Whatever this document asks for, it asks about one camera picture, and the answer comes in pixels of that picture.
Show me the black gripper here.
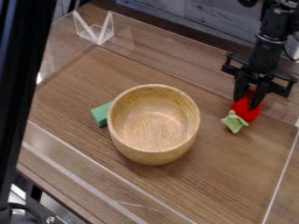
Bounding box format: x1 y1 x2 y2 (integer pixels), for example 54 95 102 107
221 52 297 109

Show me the red plush strawberry toy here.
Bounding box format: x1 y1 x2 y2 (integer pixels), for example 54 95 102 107
221 89 261 134

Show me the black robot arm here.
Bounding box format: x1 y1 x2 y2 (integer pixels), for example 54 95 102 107
0 0 299 224

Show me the wooden bowl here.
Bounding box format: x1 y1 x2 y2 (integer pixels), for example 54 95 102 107
106 84 201 165

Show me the green foam block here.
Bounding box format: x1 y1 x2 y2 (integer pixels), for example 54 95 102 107
90 102 110 127

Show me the clear acrylic corner bracket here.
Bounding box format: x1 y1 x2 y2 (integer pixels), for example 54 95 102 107
72 11 114 46

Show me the black table frame bracket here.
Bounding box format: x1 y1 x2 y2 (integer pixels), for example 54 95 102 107
25 185 66 224

